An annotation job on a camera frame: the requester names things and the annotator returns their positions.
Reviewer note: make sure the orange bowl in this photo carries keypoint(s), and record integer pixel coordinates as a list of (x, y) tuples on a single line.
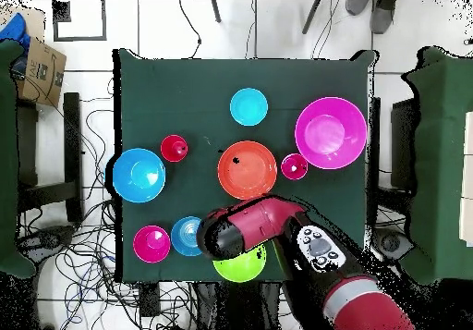
[(247, 171)]

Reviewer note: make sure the small blue ridged bowl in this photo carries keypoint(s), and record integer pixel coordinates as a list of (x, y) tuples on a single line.
[(248, 106)]

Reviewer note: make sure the medium blue bowl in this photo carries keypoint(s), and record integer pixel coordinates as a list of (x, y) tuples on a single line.
[(184, 237)]

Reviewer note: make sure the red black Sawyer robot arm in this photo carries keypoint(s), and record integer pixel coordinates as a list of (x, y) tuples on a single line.
[(258, 219)]

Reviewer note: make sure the red cup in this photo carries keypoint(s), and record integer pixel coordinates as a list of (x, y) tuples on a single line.
[(292, 167), (172, 149)]

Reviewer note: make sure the green bowl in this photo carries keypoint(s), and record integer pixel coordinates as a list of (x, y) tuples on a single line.
[(238, 269)]

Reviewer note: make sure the large blue bowl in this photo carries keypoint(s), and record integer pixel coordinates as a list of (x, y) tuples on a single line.
[(139, 175)]

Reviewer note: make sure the large pink bowl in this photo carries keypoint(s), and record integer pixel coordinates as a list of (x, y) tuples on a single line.
[(330, 133)]

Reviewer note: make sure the dark green tablecloth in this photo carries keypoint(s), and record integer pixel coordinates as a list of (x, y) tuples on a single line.
[(166, 86)]

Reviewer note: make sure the small red bowl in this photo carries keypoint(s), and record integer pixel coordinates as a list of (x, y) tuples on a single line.
[(149, 245)]

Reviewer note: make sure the grey chair leg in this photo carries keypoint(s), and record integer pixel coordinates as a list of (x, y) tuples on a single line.
[(216, 10), (311, 15)]

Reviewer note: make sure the black metal stand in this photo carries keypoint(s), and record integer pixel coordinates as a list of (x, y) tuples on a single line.
[(72, 141), (402, 141)]

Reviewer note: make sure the green cloth covered table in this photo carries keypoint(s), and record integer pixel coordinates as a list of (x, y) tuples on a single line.
[(7, 160), (439, 160)]

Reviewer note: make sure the grey shoe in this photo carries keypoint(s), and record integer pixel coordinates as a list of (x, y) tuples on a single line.
[(356, 6), (382, 15)]

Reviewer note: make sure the printed cardboard box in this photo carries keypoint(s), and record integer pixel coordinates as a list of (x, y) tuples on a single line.
[(40, 71)]

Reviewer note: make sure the white box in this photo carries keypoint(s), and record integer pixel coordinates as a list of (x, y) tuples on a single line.
[(467, 160)]

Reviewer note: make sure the plain cardboard box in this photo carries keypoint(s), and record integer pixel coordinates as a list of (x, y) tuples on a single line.
[(35, 21)]

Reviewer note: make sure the blue bag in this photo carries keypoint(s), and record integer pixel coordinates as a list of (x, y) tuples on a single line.
[(14, 30)]

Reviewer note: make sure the black pedestal foot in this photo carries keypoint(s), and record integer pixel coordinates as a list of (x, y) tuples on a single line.
[(44, 239), (391, 243)]

